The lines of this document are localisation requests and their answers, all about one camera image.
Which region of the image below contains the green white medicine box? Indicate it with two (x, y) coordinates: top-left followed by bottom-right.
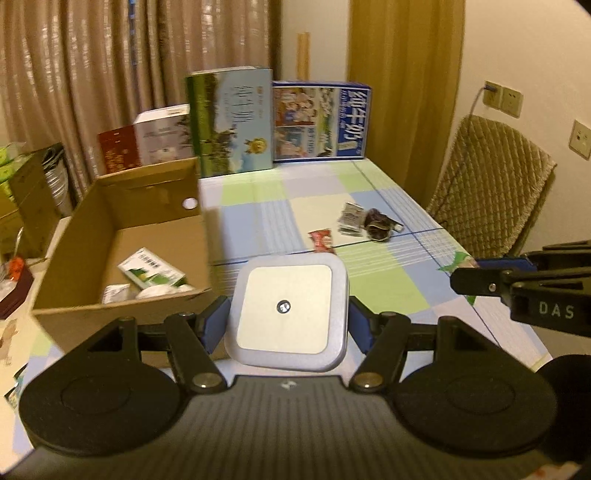
(117, 248), (186, 290)

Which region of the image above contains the white square plastic container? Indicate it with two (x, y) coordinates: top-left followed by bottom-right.
(224, 253), (349, 372)

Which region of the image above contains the red snack packet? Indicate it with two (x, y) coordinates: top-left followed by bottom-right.
(308, 228), (335, 254)

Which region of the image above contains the grey snack packet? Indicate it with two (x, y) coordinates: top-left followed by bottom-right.
(338, 202), (366, 236)

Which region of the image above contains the white knitted cloth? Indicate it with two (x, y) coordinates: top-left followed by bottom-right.
(135, 284), (196, 300)

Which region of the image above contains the clear plastic bag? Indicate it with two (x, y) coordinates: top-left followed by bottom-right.
(102, 283), (132, 304)

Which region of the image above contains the checked tablecloth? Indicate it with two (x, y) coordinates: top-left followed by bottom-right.
(19, 160), (556, 475)

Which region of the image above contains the quilted olive chair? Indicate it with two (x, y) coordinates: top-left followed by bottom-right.
(428, 115), (556, 258)

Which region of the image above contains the brown cardboard box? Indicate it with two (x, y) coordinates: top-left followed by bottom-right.
(32, 159), (216, 353)

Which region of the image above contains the dark wooden tray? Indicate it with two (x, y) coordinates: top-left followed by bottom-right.
(0, 256), (34, 320)

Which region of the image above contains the red gift box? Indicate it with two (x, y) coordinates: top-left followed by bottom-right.
(97, 125), (141, 174)

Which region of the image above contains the white humidifier box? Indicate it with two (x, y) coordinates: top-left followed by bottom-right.
(133, 104), (193, 166)

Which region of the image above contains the brown carton stack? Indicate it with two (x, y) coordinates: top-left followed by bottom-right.
(1, 143), (71, 258)

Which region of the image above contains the blue milk carton box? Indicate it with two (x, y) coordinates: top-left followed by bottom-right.
(273, 81), (372, 162)

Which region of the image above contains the green sky milk box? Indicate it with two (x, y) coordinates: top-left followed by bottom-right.
(185, 66), (273, 178)

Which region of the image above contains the yellow curtain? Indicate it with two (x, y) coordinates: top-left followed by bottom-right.
(348, 0), (465, 206)

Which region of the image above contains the green tissue pack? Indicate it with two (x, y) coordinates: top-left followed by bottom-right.
(0, 142), (25, 201)

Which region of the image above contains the beige curtain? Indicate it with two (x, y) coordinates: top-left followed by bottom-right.
(1, 1), (281, 199)

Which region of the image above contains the double wall socket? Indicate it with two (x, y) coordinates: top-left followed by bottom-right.
(483, 81), (523, 118)

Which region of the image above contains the black power cable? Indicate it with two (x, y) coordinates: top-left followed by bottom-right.
(468, 80), (502, 119)

